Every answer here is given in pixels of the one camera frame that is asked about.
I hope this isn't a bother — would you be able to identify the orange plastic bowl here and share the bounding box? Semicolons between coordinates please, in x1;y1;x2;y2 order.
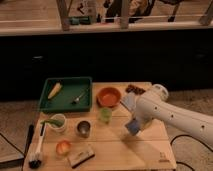
97;87;121;107

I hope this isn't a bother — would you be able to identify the black cable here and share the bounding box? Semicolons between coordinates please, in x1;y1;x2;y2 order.
170;134;213;171

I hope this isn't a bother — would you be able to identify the metal cup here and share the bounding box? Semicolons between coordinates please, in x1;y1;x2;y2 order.
77;121;91;138

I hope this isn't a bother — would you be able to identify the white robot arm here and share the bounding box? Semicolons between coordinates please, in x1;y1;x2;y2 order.
125;84;213;147

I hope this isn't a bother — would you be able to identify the green plastic cup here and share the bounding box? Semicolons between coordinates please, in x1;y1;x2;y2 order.
100;107;112;123

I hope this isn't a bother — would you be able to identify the orange peach toy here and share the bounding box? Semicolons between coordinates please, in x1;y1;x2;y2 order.
56;140;71;155

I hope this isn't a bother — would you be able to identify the green plastic tray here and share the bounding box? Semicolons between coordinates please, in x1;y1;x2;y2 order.
39;77;92;113

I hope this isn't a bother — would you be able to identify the white mug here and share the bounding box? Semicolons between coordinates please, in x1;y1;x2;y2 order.
49;114;67;133

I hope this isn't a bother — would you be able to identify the yellow corn cob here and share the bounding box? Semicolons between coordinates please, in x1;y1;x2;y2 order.
48;83;62;99

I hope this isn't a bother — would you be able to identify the wooden block eraser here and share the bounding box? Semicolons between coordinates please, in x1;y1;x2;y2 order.
68;145;95;169

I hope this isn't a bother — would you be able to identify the green vegetable toy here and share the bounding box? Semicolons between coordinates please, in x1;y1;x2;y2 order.
41;119;63;127

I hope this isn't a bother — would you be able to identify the dark red bowl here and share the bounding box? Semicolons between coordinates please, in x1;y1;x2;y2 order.
126;84;145;95

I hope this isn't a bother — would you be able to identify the metal spoon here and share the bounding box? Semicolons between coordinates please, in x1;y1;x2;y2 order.
71;88;89;104

